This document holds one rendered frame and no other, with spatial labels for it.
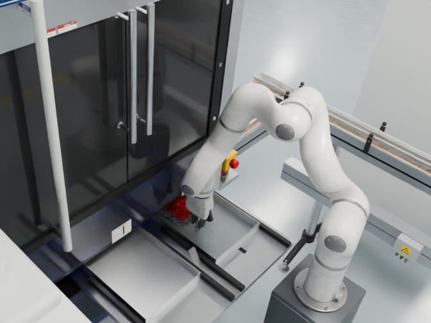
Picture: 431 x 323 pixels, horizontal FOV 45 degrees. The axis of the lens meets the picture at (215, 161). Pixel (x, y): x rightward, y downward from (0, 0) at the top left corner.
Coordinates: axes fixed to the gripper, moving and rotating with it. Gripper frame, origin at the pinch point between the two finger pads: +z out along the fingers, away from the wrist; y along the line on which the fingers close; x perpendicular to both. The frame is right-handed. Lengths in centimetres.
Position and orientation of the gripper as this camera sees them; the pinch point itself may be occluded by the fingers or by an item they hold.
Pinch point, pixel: (198, 220)
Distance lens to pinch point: 197.7
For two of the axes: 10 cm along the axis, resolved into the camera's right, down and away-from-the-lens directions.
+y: 7.5, 4.7, -4.6
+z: -1.0, 7.7, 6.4
